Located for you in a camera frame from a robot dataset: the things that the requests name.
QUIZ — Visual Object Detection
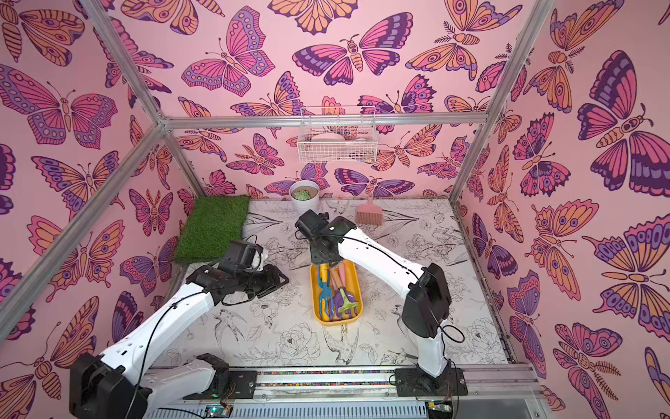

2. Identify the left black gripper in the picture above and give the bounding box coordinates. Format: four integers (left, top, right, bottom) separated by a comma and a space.
237, 264, 291, 298

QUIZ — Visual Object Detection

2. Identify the yellow plastic storage tray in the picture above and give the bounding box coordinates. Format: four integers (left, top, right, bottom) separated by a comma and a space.
310, 260, 364, 326

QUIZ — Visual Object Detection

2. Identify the blue fork yellow handle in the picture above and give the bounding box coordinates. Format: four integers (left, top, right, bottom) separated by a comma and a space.
317, 264, 334, 322

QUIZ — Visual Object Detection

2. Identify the purple rake pink handle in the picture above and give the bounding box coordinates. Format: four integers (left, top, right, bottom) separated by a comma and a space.
338, 262, 356, 302
329, 266, 344, 321

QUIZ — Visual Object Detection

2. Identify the green hoe wooden handle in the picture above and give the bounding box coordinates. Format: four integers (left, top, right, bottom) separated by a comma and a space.
341, 287, 360, 319

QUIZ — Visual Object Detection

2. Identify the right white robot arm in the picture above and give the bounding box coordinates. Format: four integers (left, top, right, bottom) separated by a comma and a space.
295, 209, 452, 377

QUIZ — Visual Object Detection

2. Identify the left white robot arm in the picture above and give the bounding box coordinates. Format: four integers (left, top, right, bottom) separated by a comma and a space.
69, 241, 290, 418

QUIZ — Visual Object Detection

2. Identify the white pot with succulent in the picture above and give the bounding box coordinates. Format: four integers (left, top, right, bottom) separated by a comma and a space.
289, 180, 320, 216

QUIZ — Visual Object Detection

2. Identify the pink hand brush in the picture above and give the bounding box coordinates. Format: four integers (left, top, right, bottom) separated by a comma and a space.
355, 197, 384, 226

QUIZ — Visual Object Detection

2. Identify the green artificial grass mat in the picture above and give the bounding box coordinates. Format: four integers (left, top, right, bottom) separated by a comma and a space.
174, 196, 251, 265

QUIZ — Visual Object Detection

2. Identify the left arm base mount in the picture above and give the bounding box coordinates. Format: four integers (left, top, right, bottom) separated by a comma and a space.
183, 370, 258, 401

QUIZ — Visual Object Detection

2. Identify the white wire wall basket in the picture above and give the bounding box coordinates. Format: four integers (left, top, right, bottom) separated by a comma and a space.
295, 106, 379, 164

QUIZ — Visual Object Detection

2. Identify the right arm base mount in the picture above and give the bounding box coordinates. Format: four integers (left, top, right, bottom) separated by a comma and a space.
389, 367, 469, 397

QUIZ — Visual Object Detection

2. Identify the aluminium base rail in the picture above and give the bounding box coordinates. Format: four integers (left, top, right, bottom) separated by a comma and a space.
143, 365, 553, 418

